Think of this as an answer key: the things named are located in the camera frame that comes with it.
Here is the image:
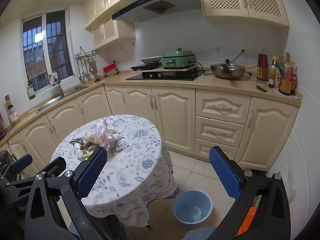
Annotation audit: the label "white plate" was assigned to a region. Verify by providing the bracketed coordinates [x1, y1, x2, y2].
[139, 56, 163, 64]

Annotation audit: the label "white framed window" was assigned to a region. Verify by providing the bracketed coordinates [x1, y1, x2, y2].
[21, 9, 75, 92]

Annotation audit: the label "clear plastic bag red stripe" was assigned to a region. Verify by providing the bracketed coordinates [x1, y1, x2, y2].
[89, 119, 108, 143]

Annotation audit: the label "blue trash bin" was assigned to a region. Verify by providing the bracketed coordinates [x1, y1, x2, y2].
[172, 190, 213, 225]

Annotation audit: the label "steel faucet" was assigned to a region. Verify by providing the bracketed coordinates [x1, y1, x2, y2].
[51, 74, 65, 98]

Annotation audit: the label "green electric cooker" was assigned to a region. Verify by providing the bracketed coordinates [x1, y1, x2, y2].
[161, 48, 198, 69]

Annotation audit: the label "cream base kitchen cabinets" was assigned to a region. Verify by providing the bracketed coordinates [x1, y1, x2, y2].
[0, 82, 303, 172]

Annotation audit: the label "clear jar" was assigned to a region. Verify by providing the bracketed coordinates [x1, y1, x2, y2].
[7, 106, 20, 126]

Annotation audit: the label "pale rag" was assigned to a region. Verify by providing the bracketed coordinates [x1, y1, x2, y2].
[48, 72, 59, 87]

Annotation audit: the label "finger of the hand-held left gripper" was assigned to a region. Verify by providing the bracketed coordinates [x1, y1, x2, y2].
[5, 156, 67, 187]
[5, 154, 33, 180]

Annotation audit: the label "orange plastic bag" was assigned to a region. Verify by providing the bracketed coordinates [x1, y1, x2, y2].
[236, 194, 263, 237]

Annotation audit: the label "steel sink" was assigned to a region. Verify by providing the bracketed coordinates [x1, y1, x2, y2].
[36, 85, 90, 114]

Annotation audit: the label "white barcode label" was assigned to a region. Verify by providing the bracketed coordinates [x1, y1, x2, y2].
[116, 140, 130, 152]

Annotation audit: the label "green dish soap bottle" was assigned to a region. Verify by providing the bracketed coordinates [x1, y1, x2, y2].
[27, 81, 36, 101]

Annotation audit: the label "small cream lattice wall cabinet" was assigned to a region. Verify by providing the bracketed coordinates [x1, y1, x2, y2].
[91, 17, 137, 51]

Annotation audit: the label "person's leg in jeans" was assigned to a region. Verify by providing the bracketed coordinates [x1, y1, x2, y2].
[184, 226, 218, 240]

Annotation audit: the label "steel wok with lid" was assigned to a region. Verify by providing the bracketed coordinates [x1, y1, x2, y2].
[210, 59, 257, 80]

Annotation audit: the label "large cream lattice wall cabinet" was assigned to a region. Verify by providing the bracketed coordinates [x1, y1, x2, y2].
[196, 0, 290, 28]

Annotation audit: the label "row of condiment bottles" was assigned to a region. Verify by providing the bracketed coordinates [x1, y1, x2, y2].
[256, 48, 298, 97]

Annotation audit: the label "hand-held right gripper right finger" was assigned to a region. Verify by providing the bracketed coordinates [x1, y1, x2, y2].
[207, 146, 292, 240]

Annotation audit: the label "black power cord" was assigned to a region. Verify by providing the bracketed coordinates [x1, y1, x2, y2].
[197, 62, 213, 76]

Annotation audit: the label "steel wall utensil rack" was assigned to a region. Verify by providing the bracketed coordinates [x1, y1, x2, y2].
[75, 46, 100, 60]

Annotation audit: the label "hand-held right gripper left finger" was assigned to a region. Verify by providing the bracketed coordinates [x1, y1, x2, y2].
[24, 146, 110, 240]

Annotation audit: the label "black induction cooker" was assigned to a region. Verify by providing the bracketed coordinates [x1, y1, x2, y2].
[130, 64, 162, 72]

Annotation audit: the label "cream cabinet drawer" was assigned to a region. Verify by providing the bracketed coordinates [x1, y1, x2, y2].
[196, 90, 251, 125]
[195, 116, 246, 148]
[194, 138, 239, 159]

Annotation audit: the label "blue floral white tablecloth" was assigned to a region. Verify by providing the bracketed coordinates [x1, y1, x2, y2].
[50, 115, 179, 228]

